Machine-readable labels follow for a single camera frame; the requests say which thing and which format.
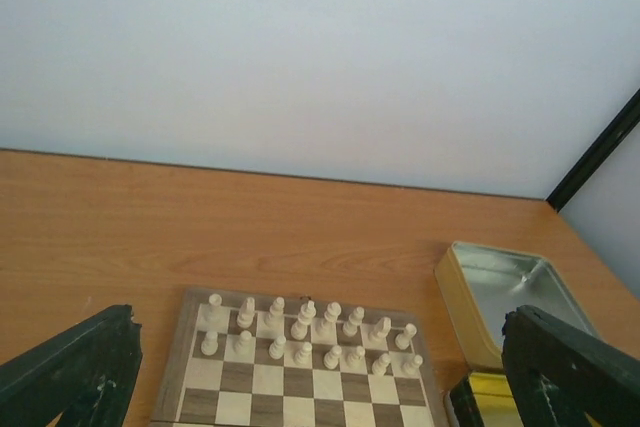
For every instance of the silver tin lid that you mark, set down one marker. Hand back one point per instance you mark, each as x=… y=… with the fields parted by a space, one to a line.
x=481 y=285

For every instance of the white chess king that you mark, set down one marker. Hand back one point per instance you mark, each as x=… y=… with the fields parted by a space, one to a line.
x=304 y=319

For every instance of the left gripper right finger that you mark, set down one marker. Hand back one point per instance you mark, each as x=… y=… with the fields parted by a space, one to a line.
x=562 y=376

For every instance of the white chess rook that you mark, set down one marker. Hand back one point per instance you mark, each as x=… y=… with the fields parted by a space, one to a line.
x=403 y=339
x=212 y=309

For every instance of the white chess piece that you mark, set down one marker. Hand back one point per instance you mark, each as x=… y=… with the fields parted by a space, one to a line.
x=210 y=343

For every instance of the wooden chess board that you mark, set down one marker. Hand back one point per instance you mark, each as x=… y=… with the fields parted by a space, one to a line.
x=252 y=389

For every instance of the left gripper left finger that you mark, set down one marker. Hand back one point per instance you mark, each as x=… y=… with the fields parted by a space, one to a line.
x=83 y=376

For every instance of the black frame post right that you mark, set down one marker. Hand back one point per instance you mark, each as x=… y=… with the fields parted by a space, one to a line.
x=620 y=127

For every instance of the white chess pawn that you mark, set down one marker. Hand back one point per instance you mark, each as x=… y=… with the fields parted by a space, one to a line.
x=242 y=342
x=354 y=359
x=411 y=366
x=277 y=347
x=380 y=365
x=331 y=359
x=302 y=358

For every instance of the white chess queen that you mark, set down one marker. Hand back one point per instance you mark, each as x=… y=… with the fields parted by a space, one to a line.
x=324 y=328

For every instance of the gold tin box base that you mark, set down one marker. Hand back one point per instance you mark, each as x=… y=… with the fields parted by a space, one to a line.
x=482 y=399

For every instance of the white chess knight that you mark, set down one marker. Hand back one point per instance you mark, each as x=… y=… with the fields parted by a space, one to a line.
x=246 y=313

